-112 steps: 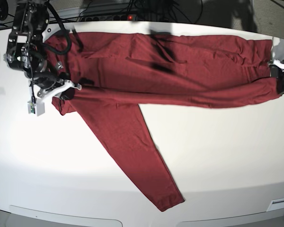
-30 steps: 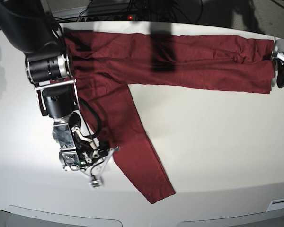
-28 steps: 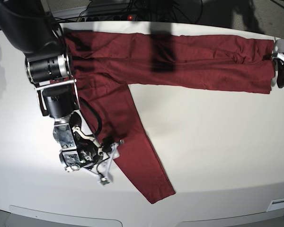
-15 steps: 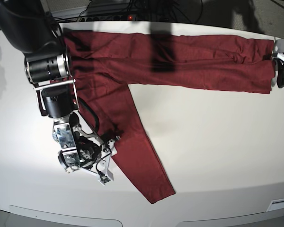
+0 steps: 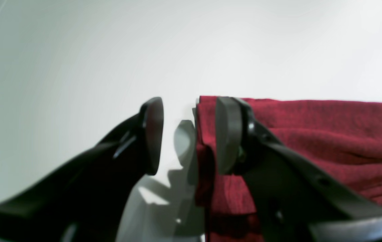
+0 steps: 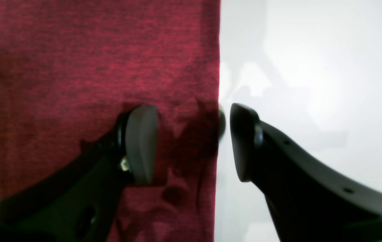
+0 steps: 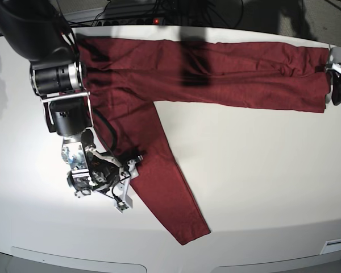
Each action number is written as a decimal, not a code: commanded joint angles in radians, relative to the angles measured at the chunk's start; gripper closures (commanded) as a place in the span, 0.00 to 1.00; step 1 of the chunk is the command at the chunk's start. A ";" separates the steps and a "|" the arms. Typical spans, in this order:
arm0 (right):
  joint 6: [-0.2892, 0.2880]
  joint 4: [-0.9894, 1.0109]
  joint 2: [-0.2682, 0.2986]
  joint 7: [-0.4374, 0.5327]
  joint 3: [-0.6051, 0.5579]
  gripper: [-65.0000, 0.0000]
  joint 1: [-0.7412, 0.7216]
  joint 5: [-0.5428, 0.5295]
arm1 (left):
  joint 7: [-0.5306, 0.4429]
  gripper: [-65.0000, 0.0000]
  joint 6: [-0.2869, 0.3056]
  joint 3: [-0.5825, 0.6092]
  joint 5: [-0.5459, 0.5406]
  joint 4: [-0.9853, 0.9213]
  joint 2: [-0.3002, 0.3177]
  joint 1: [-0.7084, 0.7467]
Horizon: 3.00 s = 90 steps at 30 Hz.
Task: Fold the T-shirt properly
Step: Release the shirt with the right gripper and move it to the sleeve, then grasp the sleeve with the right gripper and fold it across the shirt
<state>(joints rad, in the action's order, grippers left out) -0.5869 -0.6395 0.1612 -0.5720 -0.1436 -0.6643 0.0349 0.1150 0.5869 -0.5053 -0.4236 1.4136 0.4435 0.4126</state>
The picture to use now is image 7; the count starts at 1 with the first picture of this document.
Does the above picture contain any power strip with red switch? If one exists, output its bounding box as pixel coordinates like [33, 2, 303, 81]
[94, 16, 165, 26]

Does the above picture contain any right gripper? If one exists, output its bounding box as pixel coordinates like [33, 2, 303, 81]
[66, 150, 143, 204]

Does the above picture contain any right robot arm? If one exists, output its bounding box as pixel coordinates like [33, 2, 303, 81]
[0, 1, 142, 211]

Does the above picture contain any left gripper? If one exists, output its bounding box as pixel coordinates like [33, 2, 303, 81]
[326, 64, 341, 106]

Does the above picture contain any dark red long-sleeve shirt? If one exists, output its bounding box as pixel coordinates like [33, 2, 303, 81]
[78, 36, 330, 245]

